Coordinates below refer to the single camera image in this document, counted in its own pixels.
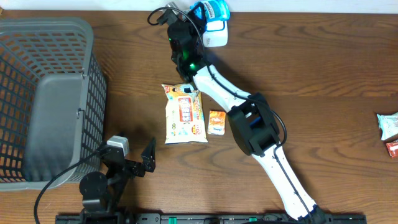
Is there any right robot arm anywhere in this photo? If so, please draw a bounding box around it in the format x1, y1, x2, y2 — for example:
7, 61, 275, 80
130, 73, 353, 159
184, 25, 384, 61
157, 1, 328, 223

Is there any grey plastic shopping basket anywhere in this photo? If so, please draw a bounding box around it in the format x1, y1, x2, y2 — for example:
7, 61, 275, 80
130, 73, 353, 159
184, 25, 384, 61
1, 17, 107, 191

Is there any teal Listerine mouthwash bottle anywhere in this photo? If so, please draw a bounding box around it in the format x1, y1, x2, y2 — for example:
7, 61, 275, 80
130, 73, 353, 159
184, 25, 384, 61
190, 0, 231, 22

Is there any white barcode scanner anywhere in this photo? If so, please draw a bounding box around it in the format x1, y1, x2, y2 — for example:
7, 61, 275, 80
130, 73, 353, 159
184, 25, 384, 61
203, 21, 228, 48

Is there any yellow snack bag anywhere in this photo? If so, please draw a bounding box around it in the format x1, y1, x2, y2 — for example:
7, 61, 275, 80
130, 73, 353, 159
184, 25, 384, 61
162, 83, 208, 144

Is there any light teal wipes packet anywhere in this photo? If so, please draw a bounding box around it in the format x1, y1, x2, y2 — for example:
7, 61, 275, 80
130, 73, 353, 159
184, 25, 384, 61
377, 113, 397, 141

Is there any red Top chocolate bar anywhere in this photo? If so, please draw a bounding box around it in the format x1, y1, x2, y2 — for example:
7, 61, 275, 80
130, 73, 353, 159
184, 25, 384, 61
386, 140, 398, 158

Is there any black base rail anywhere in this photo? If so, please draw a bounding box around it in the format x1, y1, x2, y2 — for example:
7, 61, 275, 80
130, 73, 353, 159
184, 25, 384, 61
55, 212, 368, 224

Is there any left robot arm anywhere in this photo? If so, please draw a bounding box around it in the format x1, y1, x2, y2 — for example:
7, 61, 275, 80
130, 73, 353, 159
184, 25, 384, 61
79, 136, 156, 223

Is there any small orange snack packet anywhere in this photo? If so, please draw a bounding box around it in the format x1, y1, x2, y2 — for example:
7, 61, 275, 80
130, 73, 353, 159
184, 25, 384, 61
207, 111, 226, 136

